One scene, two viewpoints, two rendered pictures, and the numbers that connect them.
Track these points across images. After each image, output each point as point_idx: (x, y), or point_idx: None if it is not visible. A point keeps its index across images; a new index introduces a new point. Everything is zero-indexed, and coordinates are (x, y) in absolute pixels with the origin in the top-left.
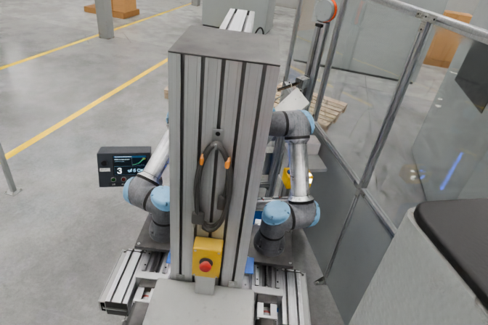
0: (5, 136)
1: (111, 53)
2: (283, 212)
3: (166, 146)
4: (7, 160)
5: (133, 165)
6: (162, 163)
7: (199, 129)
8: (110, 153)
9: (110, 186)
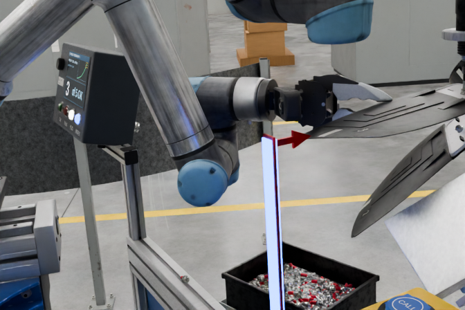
0: (360, 180)
1: None
2: None
3: None
4: (321, 205)
5: (77, 80)
6: (1, 31)
7: None
8: (70, 44)
9: (57, 121)
